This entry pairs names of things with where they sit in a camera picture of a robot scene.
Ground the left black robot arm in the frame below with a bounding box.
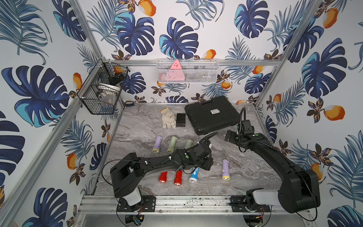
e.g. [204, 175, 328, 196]
[110, 140, 213, 206]

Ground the white work glove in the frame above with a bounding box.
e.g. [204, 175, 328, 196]
[160, 108, 176, 128]

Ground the black plastic tool case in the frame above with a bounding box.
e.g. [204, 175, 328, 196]
[184, 96, 240, 135]

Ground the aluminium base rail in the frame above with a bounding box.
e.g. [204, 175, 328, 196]
[76, 194, 313, 215]

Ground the white wire shelf basket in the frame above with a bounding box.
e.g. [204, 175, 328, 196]
[156, 59, 219, 84]

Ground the blue flashlight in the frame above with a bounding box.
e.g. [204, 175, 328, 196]
[189, 167, 199, 183]

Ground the small black box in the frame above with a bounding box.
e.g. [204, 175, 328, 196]
[176, 113, 186, 127]

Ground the black wire basket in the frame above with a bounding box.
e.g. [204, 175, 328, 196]
[77, 59, 130, 115]

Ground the pink triangle object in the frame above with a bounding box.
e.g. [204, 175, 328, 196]
[165, 60, 186, 82]

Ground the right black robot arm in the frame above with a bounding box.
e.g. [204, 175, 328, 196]
[225, 120, 320, 213]

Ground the light green flashlight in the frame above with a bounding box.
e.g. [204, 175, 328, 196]
[167, 136, 177, 154]
[185, 139, 193, 149]

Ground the red flashlight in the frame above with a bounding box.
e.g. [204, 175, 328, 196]
[159, 172, 167, 183]
[174, 171, 183, 186]

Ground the purple flashlight yellow rim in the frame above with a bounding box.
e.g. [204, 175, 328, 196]
[152, 136, 162, 154]

